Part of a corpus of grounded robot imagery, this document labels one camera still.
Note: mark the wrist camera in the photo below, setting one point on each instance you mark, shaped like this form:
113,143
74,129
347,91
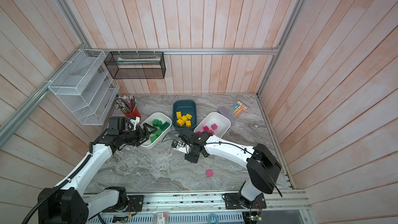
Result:
179,146
132,123

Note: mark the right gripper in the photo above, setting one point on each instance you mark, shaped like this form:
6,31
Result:
193,158

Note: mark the colourful crayon pack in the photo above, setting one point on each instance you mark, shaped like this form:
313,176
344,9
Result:
238,107

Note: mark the right white plastic bin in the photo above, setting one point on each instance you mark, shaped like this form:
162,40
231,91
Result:
222,122

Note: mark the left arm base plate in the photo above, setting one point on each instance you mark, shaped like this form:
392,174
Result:
135,203

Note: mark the black mesh wall basket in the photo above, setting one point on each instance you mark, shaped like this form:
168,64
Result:
136,64

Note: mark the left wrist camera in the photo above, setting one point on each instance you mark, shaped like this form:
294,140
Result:
132,123

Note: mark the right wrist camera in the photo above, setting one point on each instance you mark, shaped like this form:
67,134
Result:
179,146

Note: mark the red pencil cup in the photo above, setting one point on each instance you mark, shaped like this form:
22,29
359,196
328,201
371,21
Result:
134,113

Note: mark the long dark green brick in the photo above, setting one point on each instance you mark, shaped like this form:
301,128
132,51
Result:
165,126

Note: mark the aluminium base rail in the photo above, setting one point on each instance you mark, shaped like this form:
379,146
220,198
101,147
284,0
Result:
287,206

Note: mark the bundle of pencils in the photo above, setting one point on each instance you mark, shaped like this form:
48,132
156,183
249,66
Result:
126,104

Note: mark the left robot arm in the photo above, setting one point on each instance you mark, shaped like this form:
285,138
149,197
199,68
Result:
64,203

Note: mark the white wire mesh shelf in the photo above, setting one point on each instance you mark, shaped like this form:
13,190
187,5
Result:
86,92

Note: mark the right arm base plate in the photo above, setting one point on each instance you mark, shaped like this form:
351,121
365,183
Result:
237,201

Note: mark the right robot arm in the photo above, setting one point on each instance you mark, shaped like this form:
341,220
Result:
262,166

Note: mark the white plastic bin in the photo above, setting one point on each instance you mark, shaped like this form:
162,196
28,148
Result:
222,122
146,143

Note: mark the teal plastic bin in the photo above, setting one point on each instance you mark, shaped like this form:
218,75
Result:
185,107

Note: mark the green square brick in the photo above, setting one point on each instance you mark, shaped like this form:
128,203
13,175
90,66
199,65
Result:
155,122

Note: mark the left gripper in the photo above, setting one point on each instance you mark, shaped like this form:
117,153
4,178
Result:
139,132

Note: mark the left white plastic bin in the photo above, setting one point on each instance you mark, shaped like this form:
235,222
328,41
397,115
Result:
146,143

